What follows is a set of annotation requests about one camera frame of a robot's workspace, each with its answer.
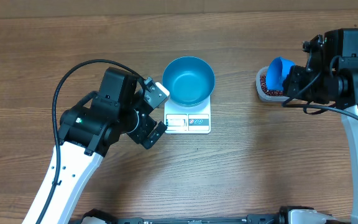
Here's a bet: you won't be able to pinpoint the blue plastic measuring scoop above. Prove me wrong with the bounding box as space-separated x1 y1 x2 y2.
266 57 295 91

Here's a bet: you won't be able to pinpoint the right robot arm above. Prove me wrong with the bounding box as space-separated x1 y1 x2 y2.
282 28 358 223

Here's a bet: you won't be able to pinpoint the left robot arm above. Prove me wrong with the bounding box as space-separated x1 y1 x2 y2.
24 67 170 223

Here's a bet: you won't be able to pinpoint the white digital kitchen scale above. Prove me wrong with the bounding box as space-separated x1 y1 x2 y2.
163 95 211 134

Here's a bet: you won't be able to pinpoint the teal metal bowl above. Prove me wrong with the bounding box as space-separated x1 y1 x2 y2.
162 56 216 107

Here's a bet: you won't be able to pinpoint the red beans in container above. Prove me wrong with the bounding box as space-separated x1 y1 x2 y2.
260 74 283 96

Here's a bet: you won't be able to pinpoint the clear plastic container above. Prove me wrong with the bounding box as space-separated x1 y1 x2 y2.
255 67 288 103

